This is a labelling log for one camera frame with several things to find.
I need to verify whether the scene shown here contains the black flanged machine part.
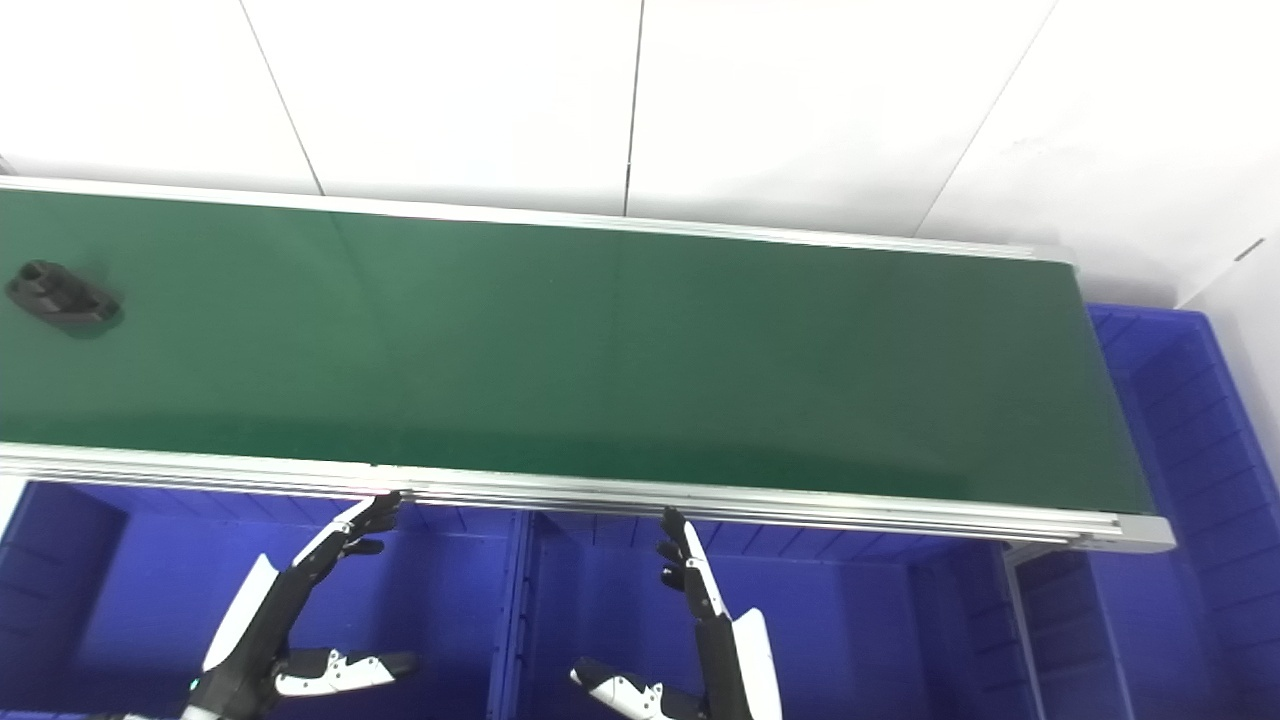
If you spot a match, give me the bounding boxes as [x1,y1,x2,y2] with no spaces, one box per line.
[5,260,124,337]

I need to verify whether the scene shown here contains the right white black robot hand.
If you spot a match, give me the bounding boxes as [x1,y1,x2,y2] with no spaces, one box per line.
[570,508,783,720]

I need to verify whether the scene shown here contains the blue plastic bin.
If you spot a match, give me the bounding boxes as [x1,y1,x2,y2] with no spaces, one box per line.
[1015,303,1280,720]
[0,480,528,720]
[500,510,1013,720]

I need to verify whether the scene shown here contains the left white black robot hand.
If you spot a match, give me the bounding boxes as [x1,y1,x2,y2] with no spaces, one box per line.
[185,490,417,720]

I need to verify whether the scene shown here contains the white conveyor support leg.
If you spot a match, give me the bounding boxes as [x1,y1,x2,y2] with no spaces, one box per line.
[1002,548,1043,720]

